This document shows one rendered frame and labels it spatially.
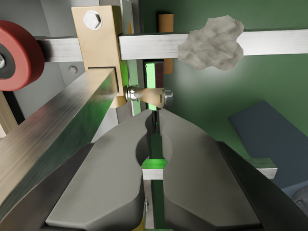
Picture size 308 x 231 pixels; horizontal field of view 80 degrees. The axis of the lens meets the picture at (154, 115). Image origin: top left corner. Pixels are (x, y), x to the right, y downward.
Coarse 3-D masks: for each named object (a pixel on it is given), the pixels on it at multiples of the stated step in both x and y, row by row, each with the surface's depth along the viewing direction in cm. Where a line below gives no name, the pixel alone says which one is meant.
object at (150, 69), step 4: (148, 64) 41; (152, 64) 41; (148, 68) 42; (152, 68) 42; (148, 72) 42; (152, 72) 42; (148, 76) 43; (152, 76) 43; (148, 80) 43; (152, 80) 43; (148, 84) 44; (152, 84) 44; (148, 104) 46; (152, 108) 47
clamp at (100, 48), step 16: (80, 16) 22; (112, 16) 22; (80, 32) 23; (96, 32) 23; (112, 32) 23; (80, 48) 24; (96, 48) 24; (112, 48) 24; (96, 64) 25; (112, 64) 25
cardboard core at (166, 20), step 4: (160, 16) 92; (164, 16) 92; (168, 16) 92; (172, 16) 93; (160, 20) 93; (164, 20) 92; (168, 20) 92; (172, 20) 94; (160, 24) 94; (164, 24) 93; (168, 24) 93; (172, 24) 95; (160, 28) 95; (164, 28) 94; (168, 28) 94; (172, 28) 96; (160, 32) 96; (164, 32) 95; (164, 60) 102; (168, 60) 102; (172, 60) 104; (164, 64) 103; (168, 64) 103; (172, 64) 105; (168, 68) 104; (172, 68) 106; (168, 72) 105; (172, 72) 108
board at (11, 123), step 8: (0, 96) 27; (0, 104) 27; (8, 104) 28; (0, 112) 27; (8, 112) 28; (0, 120) 27; (8, 120) 28; (0, 128) 27; (8, 128) 28; (0, 136) 28
